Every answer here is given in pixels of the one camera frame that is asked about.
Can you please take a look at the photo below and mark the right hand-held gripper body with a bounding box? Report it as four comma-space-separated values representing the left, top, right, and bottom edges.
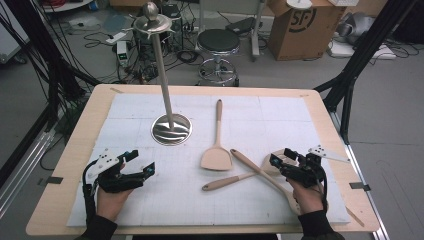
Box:
279, 144, 351, 188

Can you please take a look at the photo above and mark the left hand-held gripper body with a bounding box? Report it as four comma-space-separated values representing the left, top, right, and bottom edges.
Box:
88, 148, 148, 194

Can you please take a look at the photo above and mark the beige perforated skimmer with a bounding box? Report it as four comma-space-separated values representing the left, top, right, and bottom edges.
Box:
229, 148, 303, 217

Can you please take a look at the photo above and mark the metal utensil stand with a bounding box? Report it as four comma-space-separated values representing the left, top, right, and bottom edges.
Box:
128, 1, 193, 147

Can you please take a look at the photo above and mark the beige slotted spatula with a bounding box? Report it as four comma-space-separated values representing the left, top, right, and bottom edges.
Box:
201, 148, 294, 193

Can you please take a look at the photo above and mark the beige solid spatula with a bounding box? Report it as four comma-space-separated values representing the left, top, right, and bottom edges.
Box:
200, 98, 234, 172

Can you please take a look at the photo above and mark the person's right hand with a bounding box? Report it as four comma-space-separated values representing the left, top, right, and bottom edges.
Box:
288, 179, 326, 216

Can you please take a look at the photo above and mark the person's left hand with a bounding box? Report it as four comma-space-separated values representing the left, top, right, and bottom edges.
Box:
96, 188, 134, 222

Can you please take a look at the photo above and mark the black tape piece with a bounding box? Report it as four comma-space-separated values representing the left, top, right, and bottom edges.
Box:
37, 175, 64, 187
349, 181, 372, 192

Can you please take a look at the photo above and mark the white grid mat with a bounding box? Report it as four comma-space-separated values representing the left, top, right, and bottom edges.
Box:
66, 93, 352, 228

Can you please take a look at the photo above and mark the white device with green display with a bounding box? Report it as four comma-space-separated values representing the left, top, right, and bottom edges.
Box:
115, 40, 130, 68

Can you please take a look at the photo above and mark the brown cardboard box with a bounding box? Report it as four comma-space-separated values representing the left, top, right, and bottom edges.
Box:
266, 0, 348, 62

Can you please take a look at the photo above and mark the white flat board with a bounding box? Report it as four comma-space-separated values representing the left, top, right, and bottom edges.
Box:
328, 39, 398, 61

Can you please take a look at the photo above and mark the white power strip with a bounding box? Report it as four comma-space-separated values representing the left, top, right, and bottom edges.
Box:
105, 31, 128, 46

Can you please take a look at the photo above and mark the black round stool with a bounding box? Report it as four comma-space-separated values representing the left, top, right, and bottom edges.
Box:
196, 28, 241, 87

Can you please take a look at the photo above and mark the black flat case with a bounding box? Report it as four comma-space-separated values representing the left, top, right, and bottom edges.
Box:
225, 16, 258, 36

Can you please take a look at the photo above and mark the grey wrapped bundle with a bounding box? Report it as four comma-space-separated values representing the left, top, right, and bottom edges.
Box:
335, 12, 377, 46

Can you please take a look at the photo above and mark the white round disc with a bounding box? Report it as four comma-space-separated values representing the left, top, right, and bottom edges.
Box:
286, 0, 313, 10

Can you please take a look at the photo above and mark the grey cabinet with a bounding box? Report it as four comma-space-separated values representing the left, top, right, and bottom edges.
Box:
0, 18, 30, 65

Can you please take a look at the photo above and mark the white round table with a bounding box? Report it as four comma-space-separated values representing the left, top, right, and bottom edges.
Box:
41, 0, 94, 14

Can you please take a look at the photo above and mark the right hand-held gripper black cable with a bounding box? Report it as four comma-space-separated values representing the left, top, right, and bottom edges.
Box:
318, 173, 329, 212

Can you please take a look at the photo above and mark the hand-held gripper black cable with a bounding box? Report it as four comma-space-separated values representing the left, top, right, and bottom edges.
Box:
318, 173, 329, 212
82, 159, 98, 225

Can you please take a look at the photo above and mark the left hand-held gripper black cable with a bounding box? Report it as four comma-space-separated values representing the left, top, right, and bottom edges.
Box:
82, 159, 98, 225

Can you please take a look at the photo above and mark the aluminium rail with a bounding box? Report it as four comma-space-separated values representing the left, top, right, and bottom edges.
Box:
0, 128, 56, 219
329, 109, 391, 240

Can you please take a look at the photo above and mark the black metal frame stand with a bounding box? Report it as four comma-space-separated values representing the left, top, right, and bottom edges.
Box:
0, 0, 101, 134
313, 0, 419, 146

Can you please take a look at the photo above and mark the white metal post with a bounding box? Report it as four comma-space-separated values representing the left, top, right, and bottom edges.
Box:
251, 0, 265, 62

